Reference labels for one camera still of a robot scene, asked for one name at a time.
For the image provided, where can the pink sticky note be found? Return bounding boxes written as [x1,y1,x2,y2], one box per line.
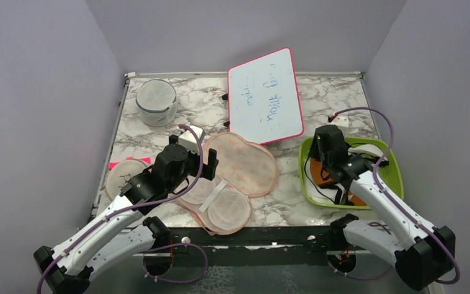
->
[108,156,152,170]

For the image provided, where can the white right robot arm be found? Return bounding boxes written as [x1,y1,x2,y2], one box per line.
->
[310,125,460,291]

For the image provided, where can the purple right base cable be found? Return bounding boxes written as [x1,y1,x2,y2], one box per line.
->
[327,220,394,282]

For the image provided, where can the white cylindrical mesh bag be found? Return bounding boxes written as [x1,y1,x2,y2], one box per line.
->
[135,79,177,127]

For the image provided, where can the pink framed whiteboard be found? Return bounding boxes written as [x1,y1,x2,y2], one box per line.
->
[226,47,305,145]

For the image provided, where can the green plastic tray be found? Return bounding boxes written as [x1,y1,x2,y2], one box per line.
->
[298,138,404,211]

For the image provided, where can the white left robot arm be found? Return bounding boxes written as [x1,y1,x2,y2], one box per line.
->
[34,130,218,293]

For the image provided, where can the black mounting rail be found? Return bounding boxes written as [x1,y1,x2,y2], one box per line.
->
[142,225,357,271]

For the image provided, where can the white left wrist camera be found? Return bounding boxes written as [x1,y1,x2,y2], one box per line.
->
[177,125,205,154]

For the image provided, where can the beige cylindrical mesh laundry bag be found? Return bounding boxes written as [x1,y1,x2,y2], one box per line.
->
[105,165,146,201]

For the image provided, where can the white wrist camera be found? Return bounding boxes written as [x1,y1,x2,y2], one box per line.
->
[177,125,205,154]
[327,115,350,135]

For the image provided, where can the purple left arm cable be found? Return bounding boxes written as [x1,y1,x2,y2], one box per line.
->
[36,124,204,294]

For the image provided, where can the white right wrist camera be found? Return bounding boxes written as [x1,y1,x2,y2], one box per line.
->
[327,115,350,135]

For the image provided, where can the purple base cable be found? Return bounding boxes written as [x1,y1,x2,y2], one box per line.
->
[327,220,394,282]
[142,243,209,285]

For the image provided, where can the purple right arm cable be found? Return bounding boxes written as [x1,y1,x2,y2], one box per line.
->
[334,107,461,285]

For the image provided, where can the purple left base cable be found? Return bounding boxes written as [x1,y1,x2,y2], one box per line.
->
[142,243,209,285]

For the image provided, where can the orange bra with black straps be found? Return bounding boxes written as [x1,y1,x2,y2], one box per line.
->
[302,158,366,207]

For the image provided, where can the floral mesh laundry bag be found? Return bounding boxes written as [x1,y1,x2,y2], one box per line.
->
[176,132,278,236]

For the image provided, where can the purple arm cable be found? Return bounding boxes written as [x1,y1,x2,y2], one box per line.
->
[36,124,204,294]
[334,107,461,285]

